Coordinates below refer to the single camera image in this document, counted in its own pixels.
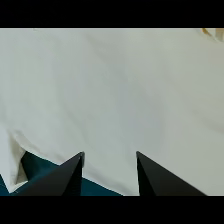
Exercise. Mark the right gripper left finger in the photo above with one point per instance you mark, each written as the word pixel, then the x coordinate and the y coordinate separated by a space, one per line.
pixel 65 180

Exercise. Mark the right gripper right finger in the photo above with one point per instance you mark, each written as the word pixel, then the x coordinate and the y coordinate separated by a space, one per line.
pixel 156 181

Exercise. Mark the white shirt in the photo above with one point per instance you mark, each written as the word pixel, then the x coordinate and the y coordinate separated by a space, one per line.
pixel 113 93

